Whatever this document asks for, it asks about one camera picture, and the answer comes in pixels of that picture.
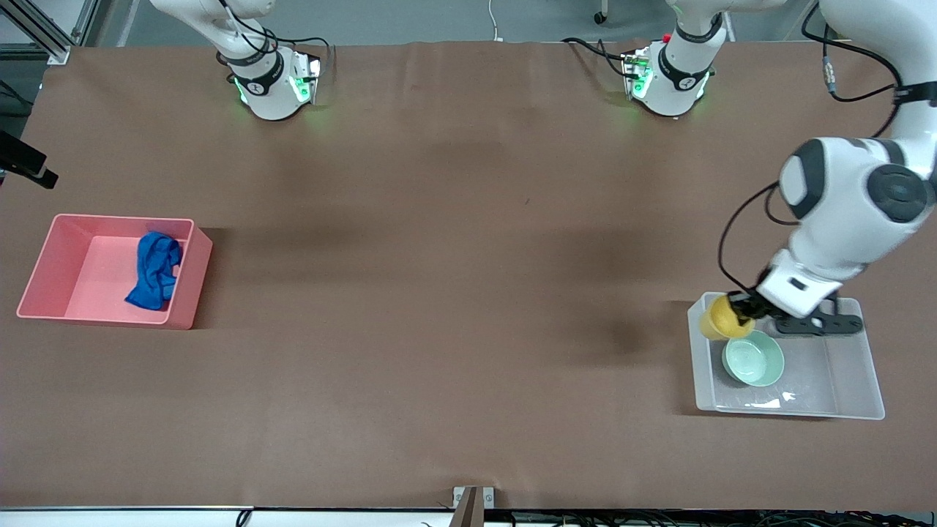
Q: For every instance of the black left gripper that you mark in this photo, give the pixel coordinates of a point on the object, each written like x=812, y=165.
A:
x=747, y=304

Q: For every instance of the yellow plastic cup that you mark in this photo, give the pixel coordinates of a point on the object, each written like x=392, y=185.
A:
x=716, y=322

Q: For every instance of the mint green bowl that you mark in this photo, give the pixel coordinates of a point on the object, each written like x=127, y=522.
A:
x=752, y=360

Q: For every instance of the blue microfiber cloth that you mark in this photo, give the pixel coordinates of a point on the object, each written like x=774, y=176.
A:
x=154, y=271

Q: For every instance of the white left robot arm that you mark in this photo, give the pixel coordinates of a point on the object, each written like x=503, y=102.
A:
x=849, y=190

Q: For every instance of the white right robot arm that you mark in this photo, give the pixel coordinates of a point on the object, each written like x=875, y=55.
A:
x=271, y=95

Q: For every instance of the pink plastic box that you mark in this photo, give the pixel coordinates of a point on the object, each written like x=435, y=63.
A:
x=88, y=278

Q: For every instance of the clear plastic container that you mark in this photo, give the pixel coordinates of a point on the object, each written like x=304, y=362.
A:
x=834, y=380

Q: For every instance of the table cover sheet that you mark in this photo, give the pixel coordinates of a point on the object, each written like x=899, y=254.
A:
x=468, y=293

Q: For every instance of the aluminium frame profile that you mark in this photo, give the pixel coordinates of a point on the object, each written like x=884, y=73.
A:
x=44, y=36

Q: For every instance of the metal table edge bracket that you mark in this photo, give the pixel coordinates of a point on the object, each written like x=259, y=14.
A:
x=473, y=501

